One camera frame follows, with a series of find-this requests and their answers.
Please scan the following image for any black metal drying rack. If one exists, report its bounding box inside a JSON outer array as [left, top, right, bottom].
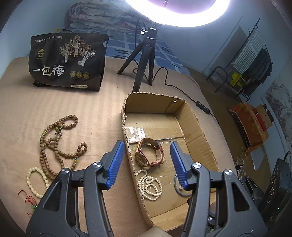
[[206, 20, 273, 102]]

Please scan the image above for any black electronic box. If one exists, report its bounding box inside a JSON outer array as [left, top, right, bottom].
[[258, 158, 291, 228]]

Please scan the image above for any white pearl necklace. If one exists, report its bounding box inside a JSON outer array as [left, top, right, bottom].
[[136, 168, 163, 201]]

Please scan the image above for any blue patterned bed sheet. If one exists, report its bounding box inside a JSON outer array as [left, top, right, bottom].
[[68, 27, 190, 76]]

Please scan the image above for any black snack bag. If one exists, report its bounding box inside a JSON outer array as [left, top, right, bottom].
[[29, 32, 109, 91]]

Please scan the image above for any brown wooden bead necklace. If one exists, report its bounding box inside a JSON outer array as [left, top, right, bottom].
[[39, 114, 88, 180]]

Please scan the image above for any green jade pendant red cord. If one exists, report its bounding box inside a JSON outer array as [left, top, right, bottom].
[[17, 190, 38, 216]]

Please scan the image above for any folded floral quilt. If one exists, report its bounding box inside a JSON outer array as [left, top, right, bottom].
[[68, 1, 150, 32]]

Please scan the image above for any black mini tripod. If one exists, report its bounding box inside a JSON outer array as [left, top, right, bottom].
[[117, 26, 157, 92]]

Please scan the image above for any cardboard box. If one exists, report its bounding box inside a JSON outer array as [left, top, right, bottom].
[[121, 92, 219, 231]]

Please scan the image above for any silver bangle ring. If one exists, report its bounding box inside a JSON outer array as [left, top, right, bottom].
[[173, 174, 194, 198]]

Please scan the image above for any red leather strap watch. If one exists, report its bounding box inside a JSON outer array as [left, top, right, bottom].
[[135, 137, 165, 167]]

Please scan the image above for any white ring light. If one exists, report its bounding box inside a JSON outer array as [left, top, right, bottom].
[[126, 1, 230, 28]]

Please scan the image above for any black power cable with switch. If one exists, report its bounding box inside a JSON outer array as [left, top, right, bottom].
[[132, 66, 220, 125]]

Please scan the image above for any pale yellow bead bracelet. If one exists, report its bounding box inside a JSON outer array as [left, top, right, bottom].
[[26, 166, 50, 199]]

